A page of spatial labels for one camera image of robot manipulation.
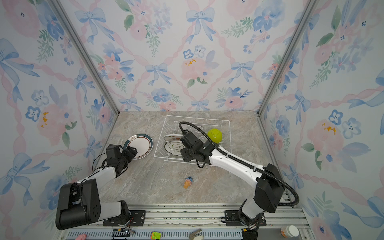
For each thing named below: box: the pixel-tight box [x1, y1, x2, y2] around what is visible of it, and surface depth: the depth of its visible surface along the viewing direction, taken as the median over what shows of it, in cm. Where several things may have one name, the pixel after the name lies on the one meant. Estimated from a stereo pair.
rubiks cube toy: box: [151, 231, 162, 240], surface depth 69 cm
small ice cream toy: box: [183, 176, 194, 189], surface depth 85 cm
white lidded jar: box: [280, 225, 300, 238], surface depth 67 cm
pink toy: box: [74, 233, 87, 240], surface depth 69 cm
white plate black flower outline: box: [164, 140, 186, 157], surface depth 92 cm
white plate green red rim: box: [123, 133, 154, 160], surface depth 103 cm
